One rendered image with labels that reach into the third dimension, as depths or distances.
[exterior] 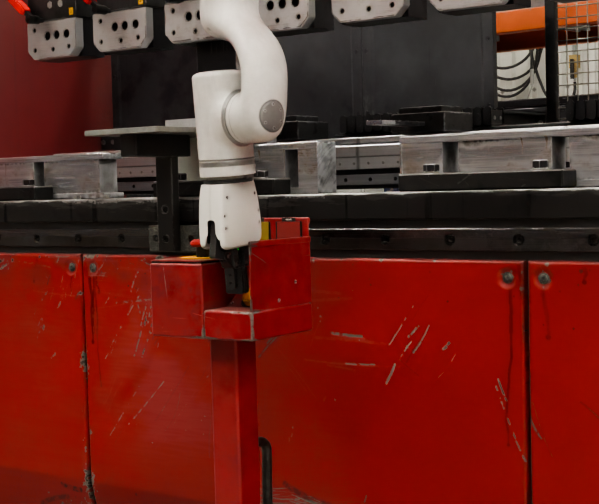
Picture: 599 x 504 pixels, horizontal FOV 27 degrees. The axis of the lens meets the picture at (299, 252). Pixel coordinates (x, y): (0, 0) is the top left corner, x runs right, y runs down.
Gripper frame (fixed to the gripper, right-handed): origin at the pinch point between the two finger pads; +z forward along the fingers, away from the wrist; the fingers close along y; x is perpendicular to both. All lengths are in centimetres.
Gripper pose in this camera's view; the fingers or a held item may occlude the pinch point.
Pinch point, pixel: (236, 280)
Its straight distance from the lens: 191.0
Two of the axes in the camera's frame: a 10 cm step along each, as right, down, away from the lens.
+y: -5.7, 1.4, -8.1
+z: 0.7, 9.9, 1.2
